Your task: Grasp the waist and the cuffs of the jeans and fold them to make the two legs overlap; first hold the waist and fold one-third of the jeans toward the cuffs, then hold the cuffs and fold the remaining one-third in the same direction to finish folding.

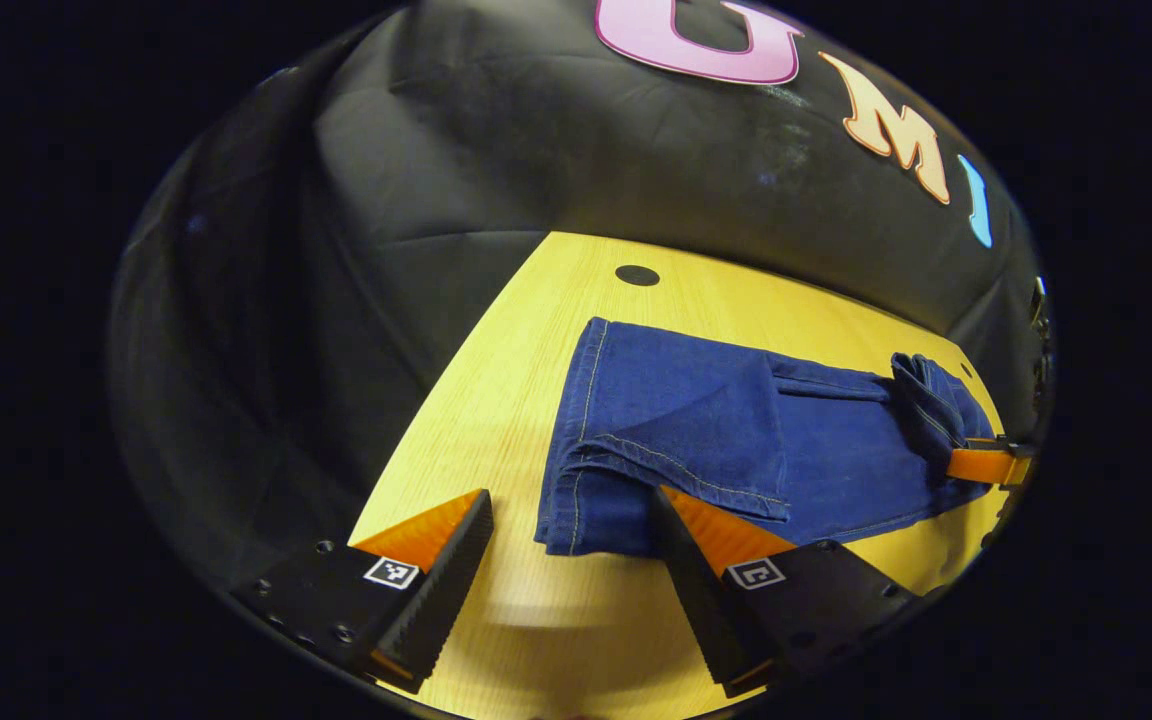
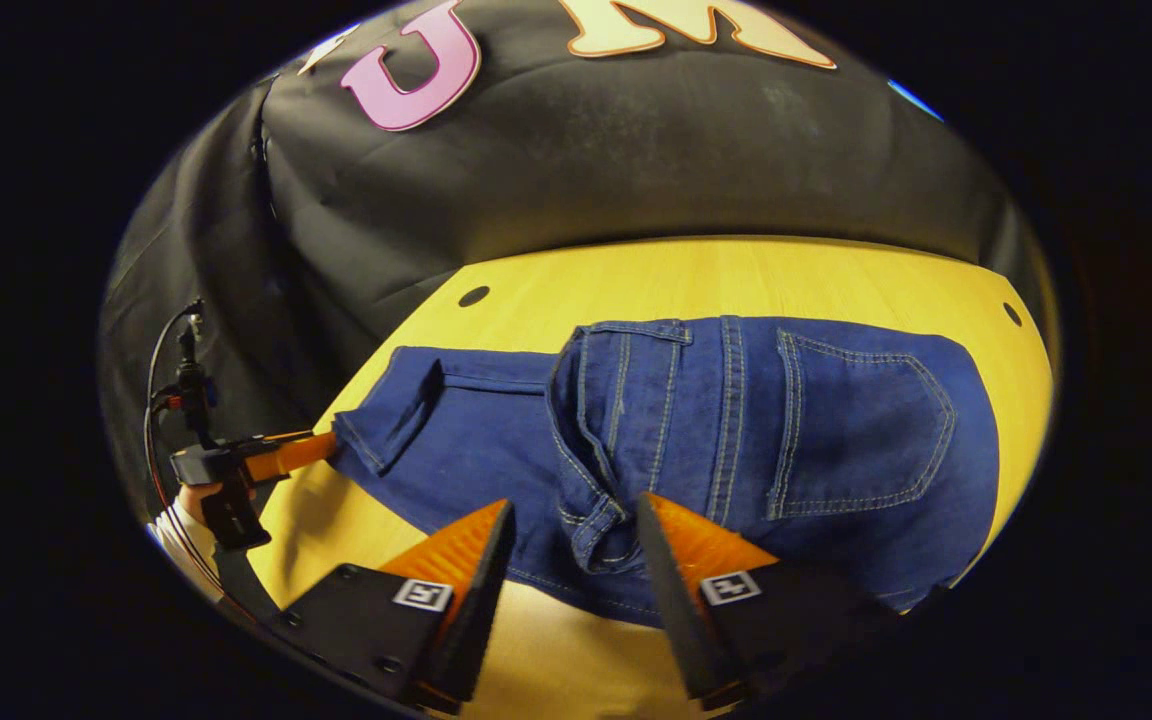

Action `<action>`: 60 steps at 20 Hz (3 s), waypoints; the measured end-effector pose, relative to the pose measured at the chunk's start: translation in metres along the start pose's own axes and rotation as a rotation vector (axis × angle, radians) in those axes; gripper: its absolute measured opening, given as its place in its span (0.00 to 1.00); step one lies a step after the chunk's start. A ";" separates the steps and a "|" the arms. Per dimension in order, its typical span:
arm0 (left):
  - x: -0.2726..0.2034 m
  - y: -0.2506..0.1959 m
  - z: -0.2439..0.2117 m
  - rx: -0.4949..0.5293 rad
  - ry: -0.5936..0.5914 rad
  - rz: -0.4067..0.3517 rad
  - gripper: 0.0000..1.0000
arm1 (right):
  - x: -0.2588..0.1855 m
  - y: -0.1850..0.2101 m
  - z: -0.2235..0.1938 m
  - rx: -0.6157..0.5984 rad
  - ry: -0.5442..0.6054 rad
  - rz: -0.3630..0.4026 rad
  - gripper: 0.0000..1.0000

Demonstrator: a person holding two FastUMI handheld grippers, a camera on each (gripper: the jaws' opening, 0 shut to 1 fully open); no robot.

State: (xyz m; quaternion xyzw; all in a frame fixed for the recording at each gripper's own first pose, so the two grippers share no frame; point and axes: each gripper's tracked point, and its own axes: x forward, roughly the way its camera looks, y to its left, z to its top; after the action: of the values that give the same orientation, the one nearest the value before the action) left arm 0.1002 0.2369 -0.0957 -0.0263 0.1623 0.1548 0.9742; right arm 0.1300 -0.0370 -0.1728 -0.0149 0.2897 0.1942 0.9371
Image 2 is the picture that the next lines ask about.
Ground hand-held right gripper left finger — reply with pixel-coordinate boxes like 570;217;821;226
271;499;517;714

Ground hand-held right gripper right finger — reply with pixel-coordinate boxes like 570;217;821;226
634;492;905;712

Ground blue denim jeans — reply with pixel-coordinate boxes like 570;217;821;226
331;316;1003;630

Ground black backdrop cloth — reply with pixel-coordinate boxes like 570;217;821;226
99;0;1049;526

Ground thin black cable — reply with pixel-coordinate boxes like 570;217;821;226
142;298;205;526

